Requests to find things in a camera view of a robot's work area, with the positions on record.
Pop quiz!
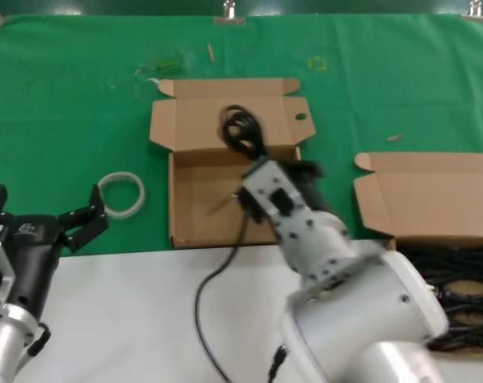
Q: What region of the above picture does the transparent tape roll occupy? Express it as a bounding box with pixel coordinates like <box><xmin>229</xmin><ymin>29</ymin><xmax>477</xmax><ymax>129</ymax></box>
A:
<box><xmin>97</xmin><ymin>170</ymin><xmax>147</xmax><ymax>220</ymax></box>

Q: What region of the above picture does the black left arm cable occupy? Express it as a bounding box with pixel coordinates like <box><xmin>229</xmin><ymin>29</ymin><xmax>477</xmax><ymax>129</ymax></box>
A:
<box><xmin>15</xmin><ymin>321</ymin><xmax>52</xmax><ymax>377</ymax></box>

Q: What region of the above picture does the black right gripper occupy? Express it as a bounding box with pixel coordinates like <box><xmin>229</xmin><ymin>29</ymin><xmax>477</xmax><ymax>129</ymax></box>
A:
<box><xmin>283</xmin><ymin>159</ymin><xmax>335</xmax><ymax>213</ymax></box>

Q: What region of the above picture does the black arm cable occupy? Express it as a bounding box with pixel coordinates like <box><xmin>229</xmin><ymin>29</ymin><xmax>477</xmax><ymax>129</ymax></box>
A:
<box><xmin>195</xmin><ymin>213</ymin><xmax>288</xmax><ymax>383</ymax></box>
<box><xmin>15</xmin><ymin>321</ymin><xmax>52</xmax><ymax>377</ymax></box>

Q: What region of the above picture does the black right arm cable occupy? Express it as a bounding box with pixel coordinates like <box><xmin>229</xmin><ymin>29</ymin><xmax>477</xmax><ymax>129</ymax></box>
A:
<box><xmin>195</xmin><ymin>213</ymin><xmax>288</xmax><ymax>383</ymax></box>

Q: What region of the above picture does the black power cable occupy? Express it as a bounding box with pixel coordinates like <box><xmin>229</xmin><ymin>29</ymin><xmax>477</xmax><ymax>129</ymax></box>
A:
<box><xmin>218</xmin><ymin>105</ymin><xmax>273</xmax><ymax>161</ymax></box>

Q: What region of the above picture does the open cardboard box of cables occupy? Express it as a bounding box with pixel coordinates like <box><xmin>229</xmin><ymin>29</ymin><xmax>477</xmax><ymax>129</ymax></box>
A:
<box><xmin>352</xmin><ymin>151</ymin><xmax>483</xmax><ymax>353</ymax></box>

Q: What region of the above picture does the green table cloth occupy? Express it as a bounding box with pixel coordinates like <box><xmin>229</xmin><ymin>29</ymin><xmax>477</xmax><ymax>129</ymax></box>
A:
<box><xmin>0</xmin><ymin>14</ymin><xmax>483</xmax><ymax>259</ymax></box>

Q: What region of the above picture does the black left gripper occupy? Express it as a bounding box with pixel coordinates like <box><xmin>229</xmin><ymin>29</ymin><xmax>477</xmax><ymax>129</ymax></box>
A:
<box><xmin>0</xmin><ymin>183</ymin><xmax>109</xmax><ymax>321</ymax></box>

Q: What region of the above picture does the open cardboard box with hole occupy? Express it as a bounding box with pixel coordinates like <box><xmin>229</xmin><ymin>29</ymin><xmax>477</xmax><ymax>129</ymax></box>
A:
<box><xmin>148</xmin><ymin>77</ymin><xmax>316</xmax><ymax>251</ymax></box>

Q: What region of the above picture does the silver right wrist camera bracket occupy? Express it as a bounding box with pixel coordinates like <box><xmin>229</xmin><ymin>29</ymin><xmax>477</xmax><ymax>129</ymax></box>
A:
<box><xmin>237</xmin><ymin>157</ymin><xmax>320</xmax><ymax>243</ymax></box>

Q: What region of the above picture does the clear plastic wrapper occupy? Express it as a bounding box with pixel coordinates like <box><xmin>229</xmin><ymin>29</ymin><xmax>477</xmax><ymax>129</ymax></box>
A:
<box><xmin>134</xmin><ymin>53</ymin><xmax>195</xmax><ymax>77</ymax></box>

